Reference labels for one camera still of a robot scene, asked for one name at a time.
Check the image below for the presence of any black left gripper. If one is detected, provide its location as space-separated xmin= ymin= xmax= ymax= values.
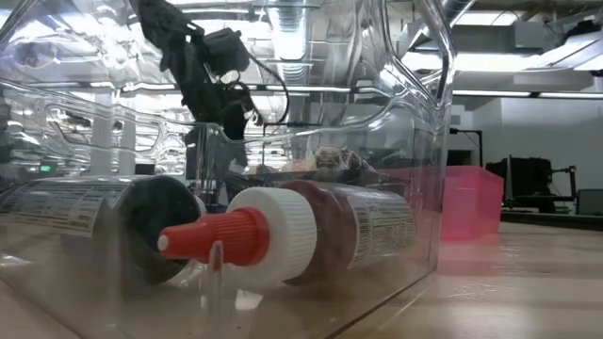
xmin=177 ymin=65 xmax=259 ymax=184

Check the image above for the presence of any red ink bottle white cap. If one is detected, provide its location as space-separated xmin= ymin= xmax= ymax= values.
xmin=156 ymin=180 xmax=418 ymax=289

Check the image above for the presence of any small blue ink bottle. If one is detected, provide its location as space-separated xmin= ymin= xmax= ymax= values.
xmin=0 ymin=174 xmax=207 ymax=289

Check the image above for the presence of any clear plastic container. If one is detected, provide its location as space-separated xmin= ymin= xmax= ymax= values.
xmin=0 ymin=0 xmax=459 ymax=339

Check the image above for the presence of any black monitor stand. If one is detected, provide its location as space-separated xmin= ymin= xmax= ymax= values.
xmin=448 ymin=126 xmax=485 ymax=167

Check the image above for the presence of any red translucent plastic tray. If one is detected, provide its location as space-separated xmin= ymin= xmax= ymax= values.
xmin=441 ymin=165 xmax=505 ymax=242

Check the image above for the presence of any long ceiling light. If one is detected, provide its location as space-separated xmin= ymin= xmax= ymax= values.
xmin=452 ymin=89 xmax=603 ymax=100

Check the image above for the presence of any black machine in background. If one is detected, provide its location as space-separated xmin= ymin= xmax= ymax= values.
xmin=484 ymin=156 xmax=579 ymax=214

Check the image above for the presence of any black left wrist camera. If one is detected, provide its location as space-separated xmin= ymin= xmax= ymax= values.
xmin=202 ymin=26 xmax=252 ymax=77

